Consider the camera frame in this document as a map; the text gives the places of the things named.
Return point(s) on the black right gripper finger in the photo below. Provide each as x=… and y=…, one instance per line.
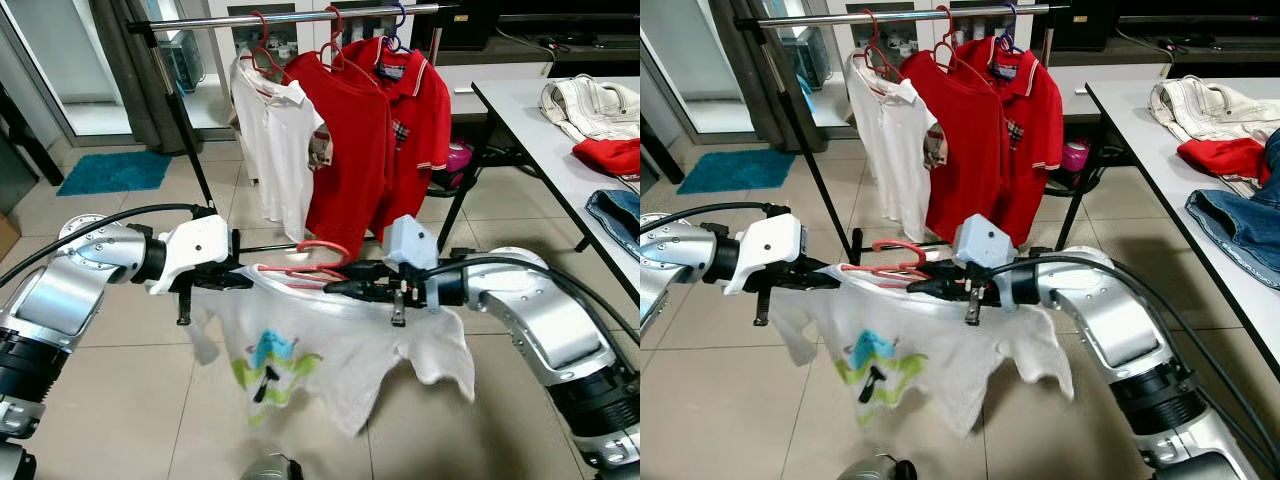
x=945, y=270
x=358, y=289
x=935, y=288
x=368, y=270

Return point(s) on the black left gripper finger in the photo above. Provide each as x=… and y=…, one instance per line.
x=247, y=283
x=250, y=271
x=823, y=283
x=826, y=271

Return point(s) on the red plastic hanger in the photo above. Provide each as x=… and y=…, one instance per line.
x=325, y=244
x=900, y=243

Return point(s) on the white printed T-shirt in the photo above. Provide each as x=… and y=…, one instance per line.
x=930, y=350
x=340, y=340

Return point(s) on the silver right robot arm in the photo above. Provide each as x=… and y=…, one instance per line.
x=1120, y=330
x=530, y=320

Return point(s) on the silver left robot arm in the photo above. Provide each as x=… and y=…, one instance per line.
x=680, y=260
x=60, y=290

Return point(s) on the plain red polo shirt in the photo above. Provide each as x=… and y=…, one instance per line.
x=960, y=160
x=350, y=160

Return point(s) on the teal floor mat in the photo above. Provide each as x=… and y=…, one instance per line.
x=738, y=172
x=112, y=172

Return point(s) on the white polo shirt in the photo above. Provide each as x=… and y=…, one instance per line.
x=885, y=150
x=272, y=150

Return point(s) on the pink container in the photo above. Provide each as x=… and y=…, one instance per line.
x=460, y=165
x=1076, y=157

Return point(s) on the dark curtain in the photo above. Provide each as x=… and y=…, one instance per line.
x=745, y=80
x=125, y=80

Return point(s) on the white table black legs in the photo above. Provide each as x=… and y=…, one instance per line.
x=1130, y=105
x=522, y=105

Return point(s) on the white glass-door cabinet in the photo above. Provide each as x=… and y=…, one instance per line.
x=235, y=30
x=850, y=30

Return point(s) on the chrome clothes rack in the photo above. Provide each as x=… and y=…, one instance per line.
x=900, y=17
x=290, y=17

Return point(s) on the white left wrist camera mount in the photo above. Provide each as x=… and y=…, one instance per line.
x=770, y=245
x=195, y=245

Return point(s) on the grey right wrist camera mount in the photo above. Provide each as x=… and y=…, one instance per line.
x=985, y=240
x=410, y=240

